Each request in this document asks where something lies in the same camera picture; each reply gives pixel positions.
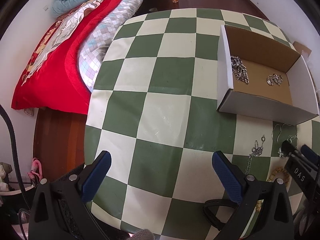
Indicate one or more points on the pink object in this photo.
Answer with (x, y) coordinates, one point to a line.
(36, 171)

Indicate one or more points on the green white checkered tablecloth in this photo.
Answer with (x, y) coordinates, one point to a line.
(154, 108)

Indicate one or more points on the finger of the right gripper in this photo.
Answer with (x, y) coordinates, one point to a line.
(310, 155)
(290, 151)

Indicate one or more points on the pastel checkered mattress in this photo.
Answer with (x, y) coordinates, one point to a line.
(92, 51)

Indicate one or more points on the brown cardboard box with plastic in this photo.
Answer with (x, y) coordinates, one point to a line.
(302, 49)

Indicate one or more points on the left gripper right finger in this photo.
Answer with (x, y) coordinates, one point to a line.
(275, 219)

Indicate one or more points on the red blanket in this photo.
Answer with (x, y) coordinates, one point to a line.
(51, 78)

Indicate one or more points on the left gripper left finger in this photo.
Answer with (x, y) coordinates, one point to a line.
(59, 208)

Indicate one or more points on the open white cardboard box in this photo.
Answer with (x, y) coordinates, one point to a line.
(262, 78)

